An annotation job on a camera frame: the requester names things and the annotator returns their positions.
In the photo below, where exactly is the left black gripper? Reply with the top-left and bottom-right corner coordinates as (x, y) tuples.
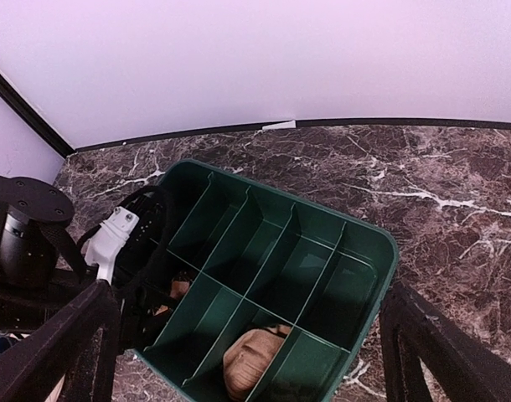
(112, 186), (179, 352)

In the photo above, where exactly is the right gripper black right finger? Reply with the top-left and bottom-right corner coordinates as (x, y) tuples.
(379, 281), (511, 401)

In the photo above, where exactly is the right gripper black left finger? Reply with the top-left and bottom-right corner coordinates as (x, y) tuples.
(0, 280), (121, 401)

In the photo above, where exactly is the green divided plastic tray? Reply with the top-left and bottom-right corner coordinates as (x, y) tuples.
(137, 159), (399, 401)

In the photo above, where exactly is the tan brown sock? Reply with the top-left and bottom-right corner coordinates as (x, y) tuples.
(222, 324), (292, 401)

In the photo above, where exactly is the brown argyle sock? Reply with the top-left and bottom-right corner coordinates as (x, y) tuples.
(152, 270), (198, 316)

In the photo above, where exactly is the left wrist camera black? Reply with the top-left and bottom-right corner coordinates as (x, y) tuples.
(0, 176), (75, 289)

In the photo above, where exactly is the left black frame post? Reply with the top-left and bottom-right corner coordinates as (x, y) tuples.
(0, 73), (75, 158)

